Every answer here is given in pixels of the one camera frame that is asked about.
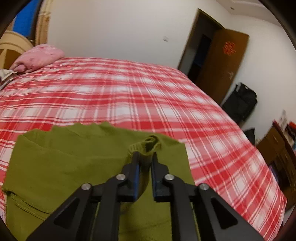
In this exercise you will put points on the window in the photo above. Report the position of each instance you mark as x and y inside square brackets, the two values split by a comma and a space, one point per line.
[23, 20]

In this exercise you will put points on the beige wooden headboard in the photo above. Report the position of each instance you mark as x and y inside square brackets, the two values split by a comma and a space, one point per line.
[9, 46]

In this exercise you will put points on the red paper door decoration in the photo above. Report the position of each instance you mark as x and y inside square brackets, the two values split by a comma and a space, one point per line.
[229, 48]

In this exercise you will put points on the dark wooden door frame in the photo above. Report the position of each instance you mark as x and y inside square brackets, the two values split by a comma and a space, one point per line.
[192, 46]

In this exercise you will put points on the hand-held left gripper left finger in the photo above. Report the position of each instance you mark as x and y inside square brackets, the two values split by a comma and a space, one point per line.
[137, 177]

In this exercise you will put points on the green striped sweater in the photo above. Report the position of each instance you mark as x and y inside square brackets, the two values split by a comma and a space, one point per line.
[69, 162]

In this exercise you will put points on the brown wooden door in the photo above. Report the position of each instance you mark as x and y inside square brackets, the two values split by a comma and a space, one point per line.
[222, 69]

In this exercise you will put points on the pink pillow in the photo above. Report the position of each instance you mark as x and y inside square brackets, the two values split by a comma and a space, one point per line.
[39, 56]

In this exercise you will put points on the brown wooden cabinet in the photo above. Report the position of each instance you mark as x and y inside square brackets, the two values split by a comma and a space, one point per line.
[272, 143]

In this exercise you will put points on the red plaid bed sheet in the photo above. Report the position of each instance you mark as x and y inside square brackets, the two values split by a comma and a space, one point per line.
[138, 92]

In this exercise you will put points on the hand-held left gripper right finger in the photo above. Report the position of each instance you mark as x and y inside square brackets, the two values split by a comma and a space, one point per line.
[154, 182]

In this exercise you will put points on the large black bag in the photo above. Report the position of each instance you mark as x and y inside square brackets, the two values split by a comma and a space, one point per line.
[240, 102]

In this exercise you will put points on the small black bag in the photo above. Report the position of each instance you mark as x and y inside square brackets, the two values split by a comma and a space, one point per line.
[249, 136]

